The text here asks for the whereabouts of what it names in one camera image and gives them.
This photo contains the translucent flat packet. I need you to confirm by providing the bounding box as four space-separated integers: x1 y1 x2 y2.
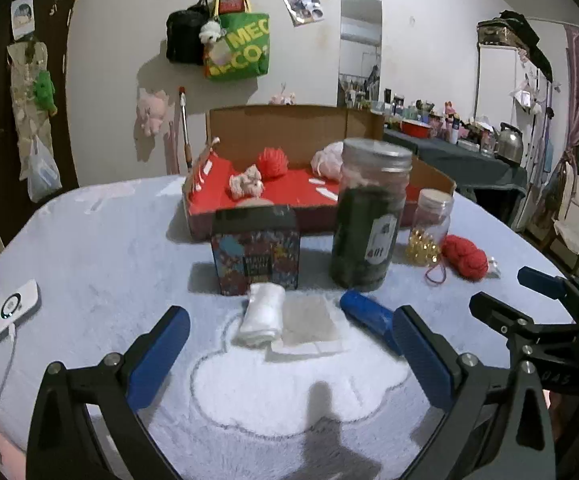
266 296 344 358

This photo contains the blue tube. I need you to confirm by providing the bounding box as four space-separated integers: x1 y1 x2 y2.
339 290 405 356

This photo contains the large dark green glass jar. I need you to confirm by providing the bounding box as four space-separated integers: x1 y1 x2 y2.
329 137 414 292

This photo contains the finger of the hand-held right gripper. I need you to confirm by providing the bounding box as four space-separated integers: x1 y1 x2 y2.
469 291 535 348
518 266 577 306

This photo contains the wall mirror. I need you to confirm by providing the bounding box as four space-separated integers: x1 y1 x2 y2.
338 0 383 108

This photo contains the white charging cable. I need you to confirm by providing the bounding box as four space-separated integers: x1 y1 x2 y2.
0 327 20 411

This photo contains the green plush toy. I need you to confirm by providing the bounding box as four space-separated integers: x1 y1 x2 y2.
34 71 58 113

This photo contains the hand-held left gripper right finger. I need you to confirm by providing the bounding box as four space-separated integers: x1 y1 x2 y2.
391 304 556 480

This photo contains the metal kettle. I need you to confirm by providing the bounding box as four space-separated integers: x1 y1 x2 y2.
493 122 524 163

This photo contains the patterned suitcase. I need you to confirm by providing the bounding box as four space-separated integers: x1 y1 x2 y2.
477 17 520 47

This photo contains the floral tin box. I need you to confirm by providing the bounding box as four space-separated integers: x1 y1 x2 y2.
211 206 301 297

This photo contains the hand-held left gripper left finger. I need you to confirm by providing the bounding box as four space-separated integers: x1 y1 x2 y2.
26 304 191 480

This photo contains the hanging fabric organizer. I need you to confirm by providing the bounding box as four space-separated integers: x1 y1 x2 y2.
7 42 58 181

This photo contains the white plush keychain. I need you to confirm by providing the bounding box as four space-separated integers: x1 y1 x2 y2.
198 20 225 45

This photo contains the white mesh bath pouf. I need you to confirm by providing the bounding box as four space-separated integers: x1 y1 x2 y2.
311 142 345 178

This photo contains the photo on door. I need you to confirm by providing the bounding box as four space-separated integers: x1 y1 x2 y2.
11 0 35 41

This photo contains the dark clothes pile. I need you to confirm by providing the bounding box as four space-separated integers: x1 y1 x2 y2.
499 10 554 81

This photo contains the white wardrobe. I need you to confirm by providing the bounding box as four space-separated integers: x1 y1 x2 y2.
477 42 553 161

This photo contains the green tote bag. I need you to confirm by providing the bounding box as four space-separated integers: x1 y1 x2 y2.
204 0 271 81

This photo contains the white cloth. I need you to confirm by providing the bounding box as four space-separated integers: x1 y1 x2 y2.
233 283 286 348

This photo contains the cluster of cosmetic bottles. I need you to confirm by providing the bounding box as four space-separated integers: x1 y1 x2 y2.
384 89 495 146

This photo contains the red mesh bath pouf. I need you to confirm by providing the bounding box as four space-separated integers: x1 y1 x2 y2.
256 147 290 180

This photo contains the black bag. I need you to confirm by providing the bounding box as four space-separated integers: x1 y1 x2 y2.
166 0 210 66

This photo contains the small jar of yellow beads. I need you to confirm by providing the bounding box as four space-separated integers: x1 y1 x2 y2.
404 189 455 267

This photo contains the white power bank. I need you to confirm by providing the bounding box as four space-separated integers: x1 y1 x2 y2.
0 280 40 343

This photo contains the red basin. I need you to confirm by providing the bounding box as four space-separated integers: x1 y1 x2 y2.
400 119 433 137

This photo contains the wall photo print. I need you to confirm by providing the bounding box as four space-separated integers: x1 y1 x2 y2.
280 0 325 27

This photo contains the cream crochet scrunchie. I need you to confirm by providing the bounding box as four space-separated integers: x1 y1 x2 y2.
230 165 264 198

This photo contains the light blue fluffy blanket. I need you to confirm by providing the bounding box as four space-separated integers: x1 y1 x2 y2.
0 175 575 480

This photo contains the red knitted scrunchie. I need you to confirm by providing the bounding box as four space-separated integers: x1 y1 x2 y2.
442 234 487 280

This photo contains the pink plush toy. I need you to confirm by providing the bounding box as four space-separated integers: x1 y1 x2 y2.
137 91 175 137

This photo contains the clear plastic bag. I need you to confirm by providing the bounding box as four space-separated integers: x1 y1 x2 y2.
27 135 63 203

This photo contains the red-lined cardboard box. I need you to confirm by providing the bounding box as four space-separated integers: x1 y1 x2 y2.
182 105 457 243

